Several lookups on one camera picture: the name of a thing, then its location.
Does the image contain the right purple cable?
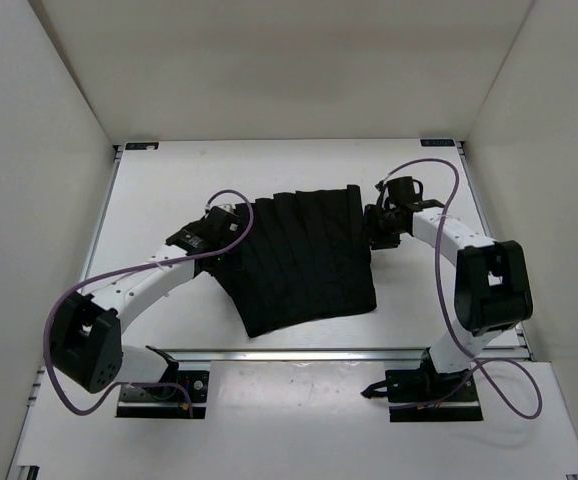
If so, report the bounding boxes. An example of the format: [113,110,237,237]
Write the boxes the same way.
[383,158,543,420]

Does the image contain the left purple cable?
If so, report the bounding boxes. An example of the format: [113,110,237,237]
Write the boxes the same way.
[42,189,256,416]

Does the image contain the left blue corner label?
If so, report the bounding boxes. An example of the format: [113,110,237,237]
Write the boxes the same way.
[124,142,159,151]

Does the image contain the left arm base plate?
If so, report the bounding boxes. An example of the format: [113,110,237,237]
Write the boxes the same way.
[116,362,210,420]

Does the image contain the aluminium table rail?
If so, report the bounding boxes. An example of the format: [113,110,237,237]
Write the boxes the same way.
[167,349,424,362]

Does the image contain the black pleated skirt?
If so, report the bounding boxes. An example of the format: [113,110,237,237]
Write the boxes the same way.
[207,185,377,338]

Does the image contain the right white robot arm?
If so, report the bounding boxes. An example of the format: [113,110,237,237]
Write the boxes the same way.
[364,176,533,401]

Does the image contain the right blue corner label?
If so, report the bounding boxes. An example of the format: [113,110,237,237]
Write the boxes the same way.
[420,138,456,148]

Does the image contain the purple cable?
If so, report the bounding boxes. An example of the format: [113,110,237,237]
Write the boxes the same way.
[383,158,543,420]
[42,189,256,416]

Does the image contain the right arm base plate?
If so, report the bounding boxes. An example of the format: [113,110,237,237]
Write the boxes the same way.
[361,368,484,423]

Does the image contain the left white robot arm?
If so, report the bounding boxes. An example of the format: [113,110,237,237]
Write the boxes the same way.
[43,205,253,398]

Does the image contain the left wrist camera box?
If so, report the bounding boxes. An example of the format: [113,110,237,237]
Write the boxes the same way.
[219,203,235,213]

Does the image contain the blue corner label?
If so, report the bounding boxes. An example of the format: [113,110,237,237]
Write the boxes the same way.
[124,142,159,151]
[420,138,456,148]

